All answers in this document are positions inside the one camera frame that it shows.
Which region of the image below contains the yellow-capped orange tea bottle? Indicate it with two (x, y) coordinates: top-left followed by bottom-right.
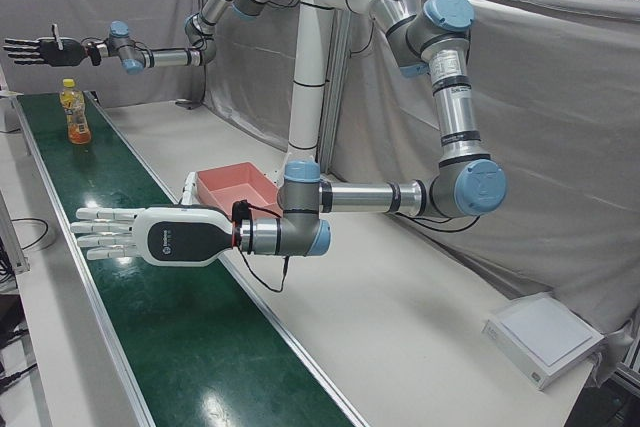
(59, 77), (93, 146)

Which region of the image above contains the dexterous robot hand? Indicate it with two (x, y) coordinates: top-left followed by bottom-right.
(69, 171), (236, 268)
(2, 22), (91, 69)

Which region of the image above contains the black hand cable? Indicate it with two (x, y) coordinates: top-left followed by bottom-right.
(234, 204), (292, 294)

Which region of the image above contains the white flat box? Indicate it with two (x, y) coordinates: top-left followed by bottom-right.
(482, 294), (607, 391)

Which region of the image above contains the pink plastic basket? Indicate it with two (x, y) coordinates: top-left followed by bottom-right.
(195, 161), (281, 221)

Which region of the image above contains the white robot torso stand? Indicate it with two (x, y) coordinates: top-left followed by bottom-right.
(244, 0), (424, 171)

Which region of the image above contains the aluminium profile post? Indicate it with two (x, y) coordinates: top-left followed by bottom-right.
(0, 186), (27, 274)

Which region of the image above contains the black desk cable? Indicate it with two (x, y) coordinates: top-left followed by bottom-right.
(8, 216), (56, 251)

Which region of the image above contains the green conveyor belt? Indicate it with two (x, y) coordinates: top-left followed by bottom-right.
(9, 89), (371, 427)

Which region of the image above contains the grey fabric curtain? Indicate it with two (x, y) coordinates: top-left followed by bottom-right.
(0, 0), (640, 348)

